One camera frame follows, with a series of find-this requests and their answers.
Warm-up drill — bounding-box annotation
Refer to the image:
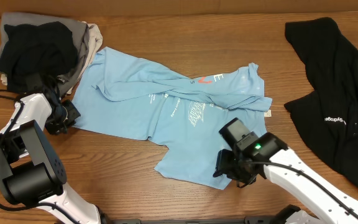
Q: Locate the black polo shirt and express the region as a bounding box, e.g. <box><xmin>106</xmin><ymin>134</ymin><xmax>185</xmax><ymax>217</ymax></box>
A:
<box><xmin>284</xmin><ymin>17</ymin><xmax>358</xmax><ymax>187</ymax></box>

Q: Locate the grey folded shirt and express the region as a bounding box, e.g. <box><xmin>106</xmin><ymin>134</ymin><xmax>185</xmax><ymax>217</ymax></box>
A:
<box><xmin>0</xmin><ymin>12</ymin><xmax>90</xmax><ymax>96</ymax></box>

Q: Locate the black folded shirt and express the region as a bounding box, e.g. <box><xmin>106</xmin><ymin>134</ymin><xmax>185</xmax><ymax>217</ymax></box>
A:
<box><xmin>0</xmin><ymin>22</ymin><xmax>78</xmax><ymax>93</ymax></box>

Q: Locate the light blue t-shirt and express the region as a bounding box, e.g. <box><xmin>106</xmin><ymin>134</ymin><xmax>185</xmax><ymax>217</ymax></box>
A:
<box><xmin>73</xmin><ymin>48</ymin><xmax>272</xmax><ymax>190</ymax></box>

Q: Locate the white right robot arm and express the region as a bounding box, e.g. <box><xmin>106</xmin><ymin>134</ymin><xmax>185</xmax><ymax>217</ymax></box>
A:
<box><xmin>213</xmin><ymin>118</ymin><xmax>358</xmax><ymax>223</ymax></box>

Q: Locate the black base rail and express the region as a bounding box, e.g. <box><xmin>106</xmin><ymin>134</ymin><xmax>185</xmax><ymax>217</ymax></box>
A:
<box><xmin>110</xmin><ymin>215</ymin><xmax>274</xmax><ymax>224</ymax></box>

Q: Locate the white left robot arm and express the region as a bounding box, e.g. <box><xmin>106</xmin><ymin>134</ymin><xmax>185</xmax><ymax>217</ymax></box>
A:
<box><xmin>0</xmin><ymin>93</ymin><xmax>110</xmax><ymax>224</ymax></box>

